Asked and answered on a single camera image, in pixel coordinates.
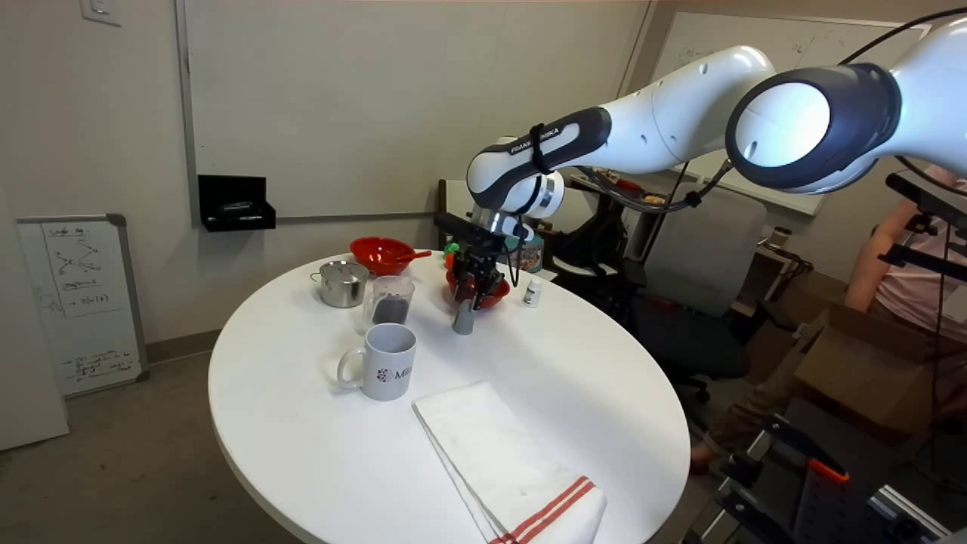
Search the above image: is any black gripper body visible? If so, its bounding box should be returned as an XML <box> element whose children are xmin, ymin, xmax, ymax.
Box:
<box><xmin>442</xmin><ymin>212</ymin><xmax>527</xmax><ymax>264</ymax></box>

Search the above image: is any grey salt cellar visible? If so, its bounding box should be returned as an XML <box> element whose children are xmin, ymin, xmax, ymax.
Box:
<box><xmin>451</xmin><ymin>296</ymin><xmax>480</xmax><ymax>337</ymax></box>

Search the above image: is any red bowl with dark contents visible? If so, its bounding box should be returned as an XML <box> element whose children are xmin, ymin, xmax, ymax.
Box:
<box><xmin>444</xmin><ymin>261</ymin><xmax>515</xmax><ymax>311</ymax></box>

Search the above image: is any glass with dark contents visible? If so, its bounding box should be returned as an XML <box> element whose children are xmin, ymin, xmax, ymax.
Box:
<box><xmin>366</xmin><ymin>270</ymin><xmax>417</xmax><ymax>326</ymax></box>

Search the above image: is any empty red bowl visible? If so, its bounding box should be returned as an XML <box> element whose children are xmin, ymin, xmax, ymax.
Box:
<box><xmin>348</xmin><ymin>234</ymin><xmax>436</xmax><ymax>278</ymax></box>

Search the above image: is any white mug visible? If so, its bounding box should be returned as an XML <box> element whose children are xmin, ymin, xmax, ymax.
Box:
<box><xmin>332</xmin><ymin>320</ymin><xmax>419</xmax><ymax>406</ymax></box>

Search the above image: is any metal cup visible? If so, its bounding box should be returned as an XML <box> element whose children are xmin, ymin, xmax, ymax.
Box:
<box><xmin>312</xmin><ymin>256</ymin><xmax>376</xmax><ymax>311</ymax></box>

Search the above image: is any white towel with red stripes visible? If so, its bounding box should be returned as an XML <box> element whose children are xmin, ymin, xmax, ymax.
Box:
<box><xmin>412</xmin><ymin>377</ymin><xmax>610</xmax><ymax>544</ymax></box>

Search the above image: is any grey office chair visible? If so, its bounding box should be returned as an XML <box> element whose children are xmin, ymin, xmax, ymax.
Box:
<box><xmin>643</xmin><ymin>185</ymin><xmax>766</xmax><ymax>313</ymax></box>

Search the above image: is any small leaning whiteboard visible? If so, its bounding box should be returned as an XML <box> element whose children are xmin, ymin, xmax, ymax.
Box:
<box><xmin>15</xmin><ymin>212</ymin><xmax>144</xmax><ymax>399</ymax></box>

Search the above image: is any black orange clamp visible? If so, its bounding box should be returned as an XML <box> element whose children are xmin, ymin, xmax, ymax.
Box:
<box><xmin>748</xmin><ymin>418</ymin><xmax>855</xmax><ymax>508</ymax></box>

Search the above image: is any brown cardboard box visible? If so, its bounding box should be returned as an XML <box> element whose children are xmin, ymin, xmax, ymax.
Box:
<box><xmin>795</xmin><ymin>304</ymin><xmax>967</xmax><ymax>435</ymax></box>

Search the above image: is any person in pink shirt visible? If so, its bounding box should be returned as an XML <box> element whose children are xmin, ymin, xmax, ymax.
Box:
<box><xmin>843</xmin><ymin>163</ymin><xmax>967</xmax><ymax>334</ymax></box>

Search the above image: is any large wall whiteboard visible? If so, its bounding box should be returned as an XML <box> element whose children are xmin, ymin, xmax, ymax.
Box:
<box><xmin>173</xmin><ymin>0</ymin><xmax>654</xmax><ymax>226</ymax></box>

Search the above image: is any black wall tray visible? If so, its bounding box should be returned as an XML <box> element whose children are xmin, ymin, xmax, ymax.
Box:
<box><xmin>195</xmin><ymin>171</ymin><xmax>278</xmax><ymax>234</ymax></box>

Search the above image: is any aluminium rail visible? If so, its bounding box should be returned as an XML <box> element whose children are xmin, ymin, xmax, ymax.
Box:
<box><xmin>869</xmin><ymin>480</ymin><xmax>967</xmax><ymax>544</ymax></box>

